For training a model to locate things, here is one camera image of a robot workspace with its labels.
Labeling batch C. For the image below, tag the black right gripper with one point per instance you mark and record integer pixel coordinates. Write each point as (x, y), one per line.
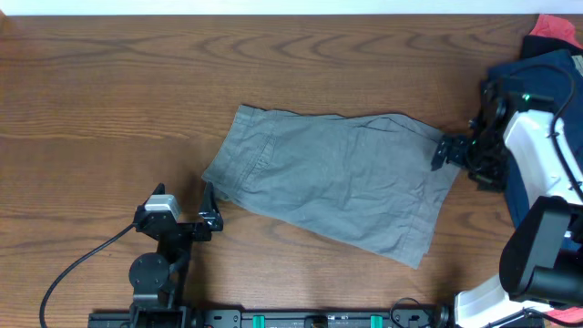
(496, 178)

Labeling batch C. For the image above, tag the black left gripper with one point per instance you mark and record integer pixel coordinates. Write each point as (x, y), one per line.
(211, 219)

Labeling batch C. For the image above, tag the grey shorts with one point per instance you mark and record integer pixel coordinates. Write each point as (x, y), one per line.
(365, 181)

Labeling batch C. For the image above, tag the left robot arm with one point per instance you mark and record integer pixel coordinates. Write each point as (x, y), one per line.
(158, 278)

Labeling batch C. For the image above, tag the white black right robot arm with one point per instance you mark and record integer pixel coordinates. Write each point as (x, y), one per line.
(534, 273)

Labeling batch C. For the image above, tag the navy blue garment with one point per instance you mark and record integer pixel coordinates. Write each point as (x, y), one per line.
(533, 73)

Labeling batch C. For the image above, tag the black cloth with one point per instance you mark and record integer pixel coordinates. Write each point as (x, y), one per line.
(533, 46)

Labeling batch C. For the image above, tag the red cloth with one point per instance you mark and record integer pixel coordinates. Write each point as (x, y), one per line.
(551, 26)

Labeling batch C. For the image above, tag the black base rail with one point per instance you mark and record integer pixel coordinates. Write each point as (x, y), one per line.
(296, 320)

